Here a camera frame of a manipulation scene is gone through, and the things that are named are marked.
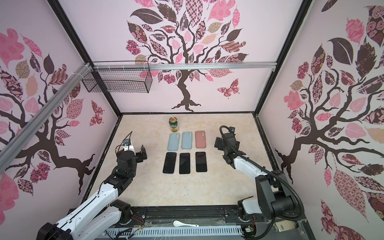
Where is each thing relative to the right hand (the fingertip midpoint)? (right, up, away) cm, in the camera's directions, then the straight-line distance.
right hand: (226, 138), depth 91 cm
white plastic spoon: (-27, -40, -20) cm, 53 cm away
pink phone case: (-16, -2, +13) cm, 20 cm away
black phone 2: (-26, -17, +1) cm, 31 cm away
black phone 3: (-16, -16, +2) cm, 23 cm away
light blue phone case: (-35, -4, +13) cm, 37 cm away
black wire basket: (-78, +46, +31) cm, 96 cm away
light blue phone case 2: (-25, -3, +13) cm, 29 cm away
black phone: (-36, -16, +1) cm, 39 cm away
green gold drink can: (-35, +9, +10) cm, 37 cm away
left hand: (-53, -5, -9) cm, 54 cm away
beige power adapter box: (+22, -39, -23) cm, 51 cm away
